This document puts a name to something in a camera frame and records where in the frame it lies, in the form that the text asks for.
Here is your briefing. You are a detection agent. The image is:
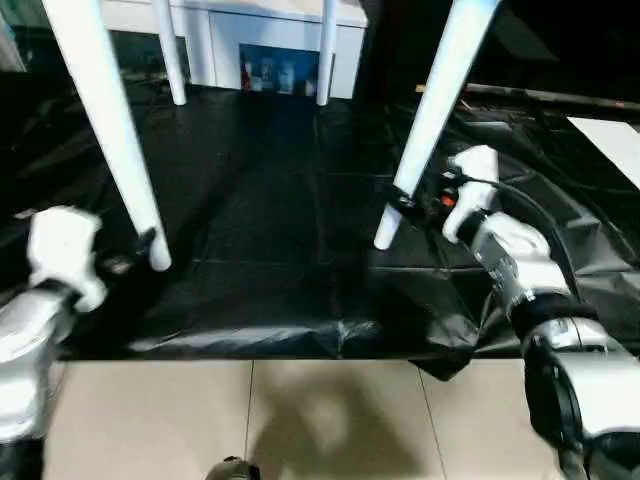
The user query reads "white plastic table leg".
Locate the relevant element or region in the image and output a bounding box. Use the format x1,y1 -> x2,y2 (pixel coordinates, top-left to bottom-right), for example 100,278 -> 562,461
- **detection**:
152,0 -> 190,107
41,0 -> 174,273
314,0 -> 337,108
372,0 -> 502,252

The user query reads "black plastic mat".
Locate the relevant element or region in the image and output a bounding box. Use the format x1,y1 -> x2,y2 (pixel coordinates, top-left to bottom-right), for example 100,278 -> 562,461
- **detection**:
0,69 -> 640,385

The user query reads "black long bar device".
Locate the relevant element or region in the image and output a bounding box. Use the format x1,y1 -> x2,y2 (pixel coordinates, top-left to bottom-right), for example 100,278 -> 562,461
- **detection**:
463,81 -> 640,112

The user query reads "black tall cabinet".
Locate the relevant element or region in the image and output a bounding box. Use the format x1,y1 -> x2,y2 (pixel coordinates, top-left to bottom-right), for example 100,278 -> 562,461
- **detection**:
367,0 -> 444,102

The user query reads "white small bottle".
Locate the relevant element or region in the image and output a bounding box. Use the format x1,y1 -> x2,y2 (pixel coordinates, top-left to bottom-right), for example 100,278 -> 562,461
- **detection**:
277,62 -> 296,95

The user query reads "white flat board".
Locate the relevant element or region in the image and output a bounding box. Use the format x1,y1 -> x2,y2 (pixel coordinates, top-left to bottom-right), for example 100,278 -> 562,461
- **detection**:
565,114 -> 640,192

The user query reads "white glass-door cabinet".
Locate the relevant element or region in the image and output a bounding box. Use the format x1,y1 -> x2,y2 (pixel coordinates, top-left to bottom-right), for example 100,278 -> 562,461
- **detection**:
107,0 -> 372,100

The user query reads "dark brown rounded part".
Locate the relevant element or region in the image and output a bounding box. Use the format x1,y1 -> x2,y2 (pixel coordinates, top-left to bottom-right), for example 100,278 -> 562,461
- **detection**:
203,455 -> 262,480

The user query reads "grey curtain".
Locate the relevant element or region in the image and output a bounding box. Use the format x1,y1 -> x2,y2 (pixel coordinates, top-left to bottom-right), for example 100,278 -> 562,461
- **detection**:
0,0 -> 27,72

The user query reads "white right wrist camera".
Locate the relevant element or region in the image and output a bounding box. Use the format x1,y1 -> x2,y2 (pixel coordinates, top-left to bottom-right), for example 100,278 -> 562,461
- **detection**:
441,143 -> 502,247

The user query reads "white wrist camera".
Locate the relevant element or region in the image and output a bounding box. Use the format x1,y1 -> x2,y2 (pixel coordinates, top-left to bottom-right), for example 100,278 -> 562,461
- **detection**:
26,206 -> 110,315
441,143 -> 502,247

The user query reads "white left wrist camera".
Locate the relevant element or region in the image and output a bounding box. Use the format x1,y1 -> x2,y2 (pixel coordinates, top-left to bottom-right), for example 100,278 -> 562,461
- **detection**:
26,206 -> 110,315

